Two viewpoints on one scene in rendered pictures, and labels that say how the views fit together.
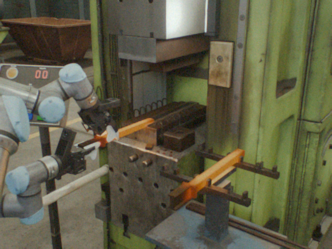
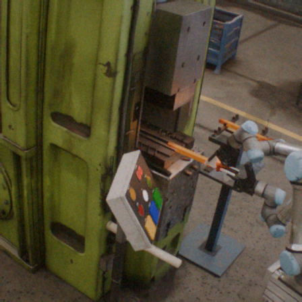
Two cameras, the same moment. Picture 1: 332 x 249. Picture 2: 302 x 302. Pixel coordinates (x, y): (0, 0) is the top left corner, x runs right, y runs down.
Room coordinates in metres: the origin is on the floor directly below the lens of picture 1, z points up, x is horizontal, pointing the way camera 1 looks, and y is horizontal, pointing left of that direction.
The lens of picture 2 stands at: (1.92, 2.20, 2.32)
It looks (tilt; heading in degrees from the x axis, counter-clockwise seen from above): 32 degrees down; 263
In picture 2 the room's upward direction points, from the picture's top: 8 degrees clockwise
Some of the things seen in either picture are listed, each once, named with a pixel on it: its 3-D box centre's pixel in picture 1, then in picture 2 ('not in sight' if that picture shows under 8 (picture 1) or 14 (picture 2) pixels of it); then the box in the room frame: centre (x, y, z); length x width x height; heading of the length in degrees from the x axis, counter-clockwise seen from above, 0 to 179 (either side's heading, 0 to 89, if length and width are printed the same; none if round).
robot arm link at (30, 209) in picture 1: (25, 205); (269, 212); (1.07, 0.44, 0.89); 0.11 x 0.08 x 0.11; 94
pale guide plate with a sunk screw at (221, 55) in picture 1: (220, 64); not in sight; (1.47, -0.22, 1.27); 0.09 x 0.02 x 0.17; 54
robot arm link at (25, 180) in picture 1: (27, 178); (274, 195); (1.08, 0.43, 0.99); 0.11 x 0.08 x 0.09; 144
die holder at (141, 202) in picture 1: (176, 171); (141, 176); (1.69, -0.07, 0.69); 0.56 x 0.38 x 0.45; 144
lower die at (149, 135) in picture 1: (166, 119); (141, 141); (1.72, -0.02, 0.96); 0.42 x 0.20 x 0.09; 144
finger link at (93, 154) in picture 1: (93, 152); not in sight; (1.28, 0.26, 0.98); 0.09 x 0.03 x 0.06; 141
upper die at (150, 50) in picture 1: (166, 42); (149, 81); (1.72, -0.02, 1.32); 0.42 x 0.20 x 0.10; 144
